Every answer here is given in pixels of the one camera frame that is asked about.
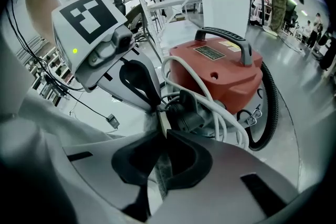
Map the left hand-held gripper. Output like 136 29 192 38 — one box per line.
50 0 163 114

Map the red vacuum cleaner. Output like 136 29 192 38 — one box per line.
162 27 264 140

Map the black cable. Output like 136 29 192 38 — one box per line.
4 0 121 130

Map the black office chair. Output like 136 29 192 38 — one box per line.
284 0 300 35

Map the person's left forearm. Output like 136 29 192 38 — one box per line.
24 0 63 45

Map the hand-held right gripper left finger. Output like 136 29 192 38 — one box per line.
62 130 164 223

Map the white power cord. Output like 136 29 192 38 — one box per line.
160 56 250 151

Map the black vacuum hose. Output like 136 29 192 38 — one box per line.
235 59 279 152

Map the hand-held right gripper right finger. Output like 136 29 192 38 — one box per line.
154 129 302 224

